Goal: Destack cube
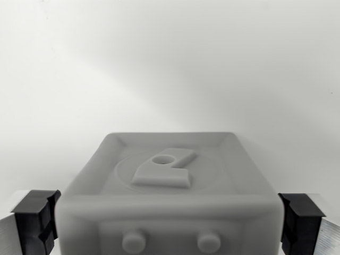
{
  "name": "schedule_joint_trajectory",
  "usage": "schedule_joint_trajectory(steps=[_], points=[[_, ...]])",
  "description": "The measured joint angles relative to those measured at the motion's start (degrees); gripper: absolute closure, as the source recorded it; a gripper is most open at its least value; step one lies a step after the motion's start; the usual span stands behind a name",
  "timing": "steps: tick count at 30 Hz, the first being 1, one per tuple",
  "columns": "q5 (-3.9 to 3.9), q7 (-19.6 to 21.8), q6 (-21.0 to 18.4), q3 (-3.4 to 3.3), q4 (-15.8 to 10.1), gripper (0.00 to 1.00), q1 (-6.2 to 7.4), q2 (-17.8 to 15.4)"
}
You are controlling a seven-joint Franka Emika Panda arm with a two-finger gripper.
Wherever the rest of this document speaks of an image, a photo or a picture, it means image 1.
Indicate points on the black-padded silver gripper left finger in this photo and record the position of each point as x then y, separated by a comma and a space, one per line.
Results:
29, 225

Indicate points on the grey embossed cube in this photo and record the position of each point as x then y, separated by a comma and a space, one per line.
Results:
170, 202

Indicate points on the black-padded silver gripper right finger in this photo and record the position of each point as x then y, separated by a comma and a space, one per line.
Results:
305, 228

